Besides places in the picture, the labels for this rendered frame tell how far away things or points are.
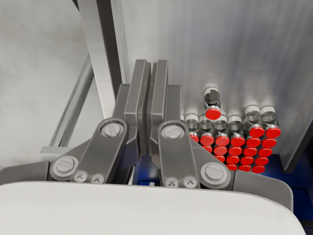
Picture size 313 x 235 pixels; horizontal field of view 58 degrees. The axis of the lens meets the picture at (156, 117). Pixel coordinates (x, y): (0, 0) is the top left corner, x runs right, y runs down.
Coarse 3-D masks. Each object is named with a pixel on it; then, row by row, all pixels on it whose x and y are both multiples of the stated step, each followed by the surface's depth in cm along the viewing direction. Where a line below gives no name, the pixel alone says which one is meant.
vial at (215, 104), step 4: (208, 88) 40; (212, 88) 40; (204, 92) 41; (208, 92) 40; (204, 96) 40; (208, 96) 39; (204, 100) 40; (208, 100) 39; (212, 100) 38; (204, 104) 39; (208, 104) 38; (212, 104) 38; (216, 104) 38; (208, 108) 38; (216, 108) 38
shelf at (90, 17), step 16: (80, 0) 33; (96, 16) 34; (96, 32) 36; (96, 48) 38; (96, 64) 40; (96, 80) 42; (112, 96) 44; (112, 112) 46; (144, 160) 55; (272, 160) 52; (304, 160) 51; (144, 176) 59; (272, 176) 56; (288, 176) 55; (304, 176) 55
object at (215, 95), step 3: (213, 90) 40; (216, 90) 40; (213, 93) 39; (216, 93) 40; (213, 96) 39; (216, 96) 39; (219, 96) 40; (213, 99) 39; (216, 99) 39; (219, 99) 39; (219, 102) 39
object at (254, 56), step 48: (144, 0) 32; (192, 0) 32; (240, 0) 31; (288, 0) 31; (144, 48) 37; (192, 48) 36; (240, 48) 36; (288, 48) 35; (192, 96) 42; (240, 96) 41; (288, 96) 41; (288, 144) 46
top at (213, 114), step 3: (213, 108) 37; (207, 111) 38; (210, 111) 38; (213, 111) 38; (216, 111) 38; (219, 111) 38; (207, 114) 38; (210, 114) 38; (213, 114) 38; (216, 114) 38; (219, 114) 38; (207, 117) 38; (210, 117) 38; (213, 117) 38; (216, 117) 38
